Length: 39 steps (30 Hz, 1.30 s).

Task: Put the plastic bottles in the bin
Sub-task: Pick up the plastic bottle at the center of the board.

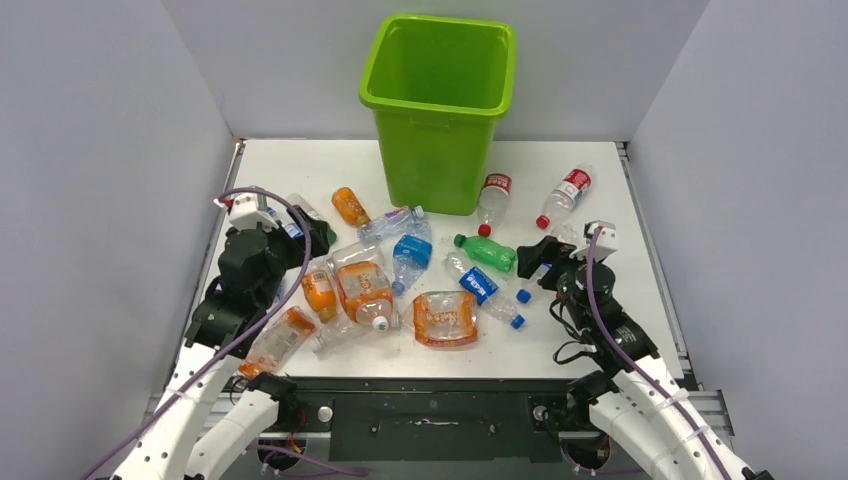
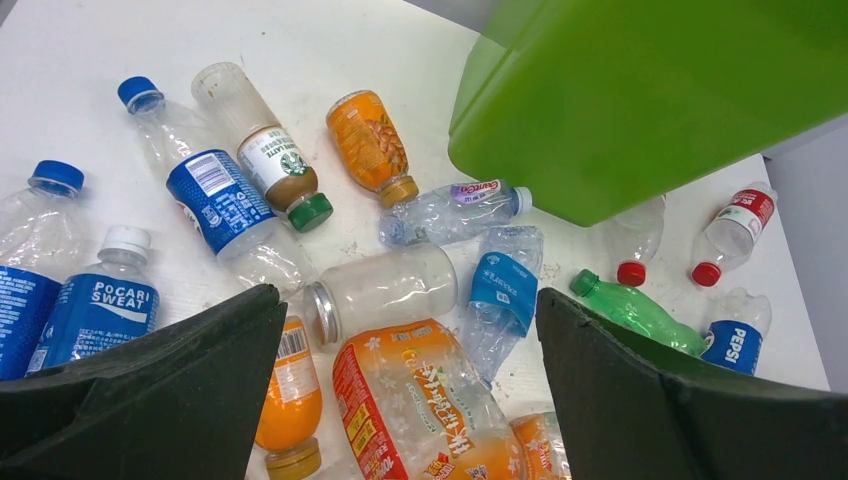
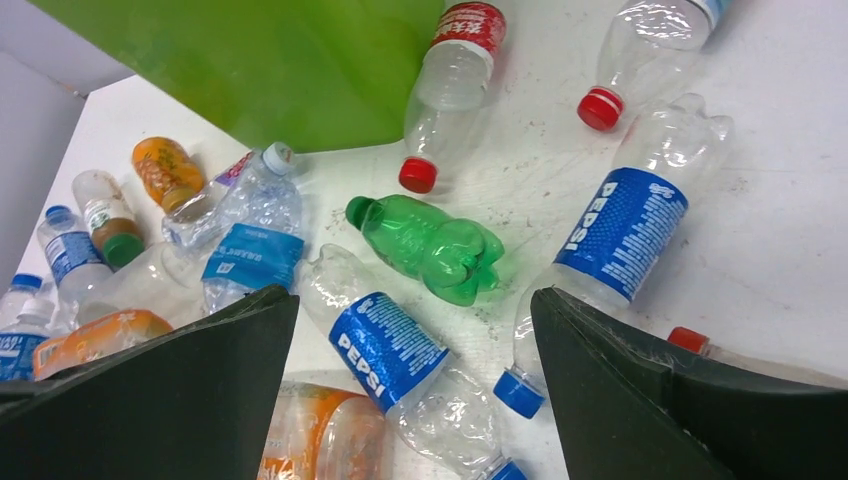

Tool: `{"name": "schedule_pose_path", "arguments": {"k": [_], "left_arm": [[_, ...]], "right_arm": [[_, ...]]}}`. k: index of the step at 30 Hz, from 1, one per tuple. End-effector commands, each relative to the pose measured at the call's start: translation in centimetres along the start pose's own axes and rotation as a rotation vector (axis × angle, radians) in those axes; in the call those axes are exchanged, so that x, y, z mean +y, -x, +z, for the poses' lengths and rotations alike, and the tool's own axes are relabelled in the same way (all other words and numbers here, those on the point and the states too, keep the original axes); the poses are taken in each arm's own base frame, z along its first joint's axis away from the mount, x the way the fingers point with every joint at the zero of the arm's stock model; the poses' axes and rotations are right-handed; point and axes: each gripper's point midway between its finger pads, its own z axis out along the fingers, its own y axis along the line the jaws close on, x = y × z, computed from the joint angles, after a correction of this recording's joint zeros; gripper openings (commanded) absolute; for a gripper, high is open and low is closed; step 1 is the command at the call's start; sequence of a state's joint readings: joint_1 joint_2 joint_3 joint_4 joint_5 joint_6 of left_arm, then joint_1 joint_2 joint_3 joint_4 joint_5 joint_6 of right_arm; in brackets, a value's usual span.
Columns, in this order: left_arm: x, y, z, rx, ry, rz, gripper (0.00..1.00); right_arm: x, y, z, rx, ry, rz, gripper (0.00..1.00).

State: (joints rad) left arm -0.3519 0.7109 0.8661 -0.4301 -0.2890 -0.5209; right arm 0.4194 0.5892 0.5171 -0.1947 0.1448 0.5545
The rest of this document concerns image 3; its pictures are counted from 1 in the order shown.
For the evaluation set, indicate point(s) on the large orange label bottle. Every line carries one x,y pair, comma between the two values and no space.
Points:
103,337

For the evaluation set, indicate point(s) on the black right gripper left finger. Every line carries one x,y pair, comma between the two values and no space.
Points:
195,403

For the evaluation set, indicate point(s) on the green plastic bottle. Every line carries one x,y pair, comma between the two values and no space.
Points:
454,258

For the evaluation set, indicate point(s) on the Pepsi bottle blue label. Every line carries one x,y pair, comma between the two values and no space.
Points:
664,161
429,397

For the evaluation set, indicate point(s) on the white cap blue label bottle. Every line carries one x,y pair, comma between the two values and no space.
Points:
20,339

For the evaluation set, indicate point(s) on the coffee bottle green cap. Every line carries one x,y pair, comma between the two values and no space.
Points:
108,217

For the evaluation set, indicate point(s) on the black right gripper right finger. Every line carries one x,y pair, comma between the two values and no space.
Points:
631,405

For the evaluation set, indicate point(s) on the green plastic bin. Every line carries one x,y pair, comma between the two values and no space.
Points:
317,75

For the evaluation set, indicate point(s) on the red label bottle near bin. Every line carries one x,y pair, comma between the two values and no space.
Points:
450,90

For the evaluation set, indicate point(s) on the clear bottle red cap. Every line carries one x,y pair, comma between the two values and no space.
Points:
703,346

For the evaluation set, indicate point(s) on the crushed orange label bottle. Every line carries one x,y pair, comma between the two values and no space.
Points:
320,432

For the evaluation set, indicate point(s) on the crushed light blue label bottle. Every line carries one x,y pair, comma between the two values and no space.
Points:
260,217

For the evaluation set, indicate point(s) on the blue cap water bottle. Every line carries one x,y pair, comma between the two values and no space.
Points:
23,287

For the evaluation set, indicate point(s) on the small orange juice bottle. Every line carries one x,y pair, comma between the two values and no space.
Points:
168,173

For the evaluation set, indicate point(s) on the clear jar silver lid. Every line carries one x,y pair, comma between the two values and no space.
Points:
163,280

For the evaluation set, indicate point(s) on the crushed purple label clear bottle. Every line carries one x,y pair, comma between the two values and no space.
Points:
192,225

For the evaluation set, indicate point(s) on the blue label water bottle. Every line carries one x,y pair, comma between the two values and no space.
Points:
77,267

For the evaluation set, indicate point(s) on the red label bottle far right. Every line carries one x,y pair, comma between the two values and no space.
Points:
648,47

